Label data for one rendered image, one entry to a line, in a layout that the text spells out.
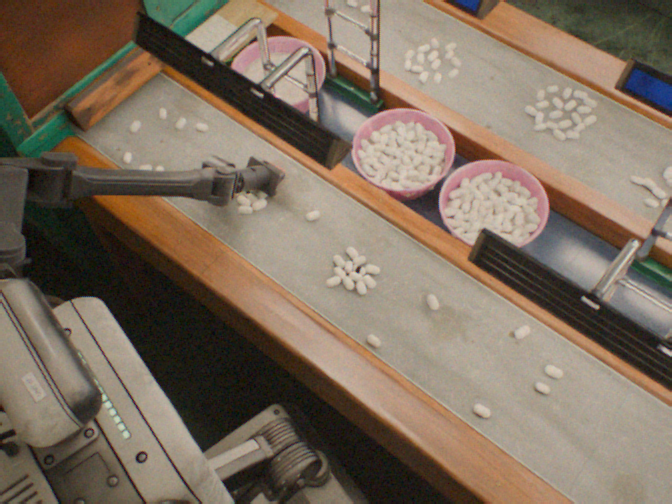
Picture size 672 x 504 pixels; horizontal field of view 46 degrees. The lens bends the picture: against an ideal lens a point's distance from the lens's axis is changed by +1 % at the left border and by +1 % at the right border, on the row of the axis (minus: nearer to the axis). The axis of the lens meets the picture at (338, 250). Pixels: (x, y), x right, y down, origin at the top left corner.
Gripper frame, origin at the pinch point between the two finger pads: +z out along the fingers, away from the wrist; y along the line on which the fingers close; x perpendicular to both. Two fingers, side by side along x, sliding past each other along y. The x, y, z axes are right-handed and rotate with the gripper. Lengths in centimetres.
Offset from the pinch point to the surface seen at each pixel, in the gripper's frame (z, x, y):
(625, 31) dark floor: 185, -56, -22
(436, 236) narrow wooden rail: 6.0, -5.9, -42.9
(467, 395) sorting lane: -14, 14, -71
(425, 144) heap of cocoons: 26.9, -18.1, -22.3
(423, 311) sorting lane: -6, 7, -52
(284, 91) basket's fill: 18.6, -12.8, 19.4
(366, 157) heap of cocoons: 15.3, -10.3, -13.2
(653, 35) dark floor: 188, -59, -32
